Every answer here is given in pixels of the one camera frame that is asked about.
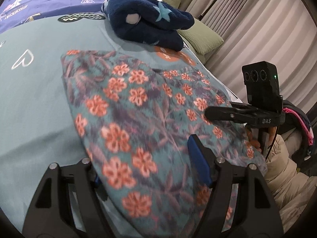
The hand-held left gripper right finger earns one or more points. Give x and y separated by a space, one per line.
198 158

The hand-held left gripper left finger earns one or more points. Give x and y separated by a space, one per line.
84 169

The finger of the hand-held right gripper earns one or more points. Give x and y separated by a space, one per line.
223 114

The floral print shirt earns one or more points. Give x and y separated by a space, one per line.
138 119

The person's right hand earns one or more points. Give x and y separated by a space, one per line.
252 138

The pleated curtain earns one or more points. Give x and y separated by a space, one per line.
272 29

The teal printed blanket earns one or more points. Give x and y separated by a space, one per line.
37 104

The dark garment with pink trim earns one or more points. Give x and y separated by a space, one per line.
302 153

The navy star fleece garment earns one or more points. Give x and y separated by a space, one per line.
138 29

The purple tree print sheet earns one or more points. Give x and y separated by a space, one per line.
49 0

